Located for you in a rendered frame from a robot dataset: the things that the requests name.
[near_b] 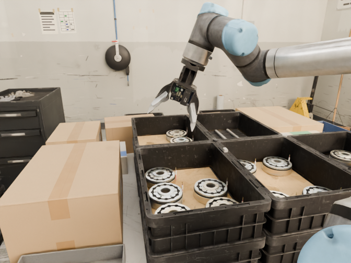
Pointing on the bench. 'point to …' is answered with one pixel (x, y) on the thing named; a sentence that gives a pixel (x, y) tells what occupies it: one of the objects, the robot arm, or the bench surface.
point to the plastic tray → (80, 255)
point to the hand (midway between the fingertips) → (170, 122)
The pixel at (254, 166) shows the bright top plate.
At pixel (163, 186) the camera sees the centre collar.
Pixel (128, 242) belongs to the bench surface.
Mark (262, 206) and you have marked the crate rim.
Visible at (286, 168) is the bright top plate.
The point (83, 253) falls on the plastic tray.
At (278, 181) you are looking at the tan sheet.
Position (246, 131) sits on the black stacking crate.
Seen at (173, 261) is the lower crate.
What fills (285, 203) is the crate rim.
